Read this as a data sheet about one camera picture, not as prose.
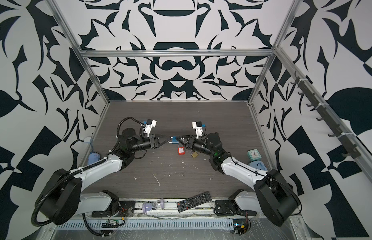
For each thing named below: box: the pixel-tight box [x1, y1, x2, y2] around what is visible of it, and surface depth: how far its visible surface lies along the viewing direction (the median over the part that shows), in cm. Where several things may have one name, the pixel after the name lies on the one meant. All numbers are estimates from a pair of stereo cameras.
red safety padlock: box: [178, 146, 185, 155], surface depth 95 cm
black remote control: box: [176, 191, 212, 213], surface depth 77 cm
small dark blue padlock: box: [171, 136, 179, 144], surface depth 74 cm
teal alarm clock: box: [247, 149, 262, 162], surface depth 93 cm
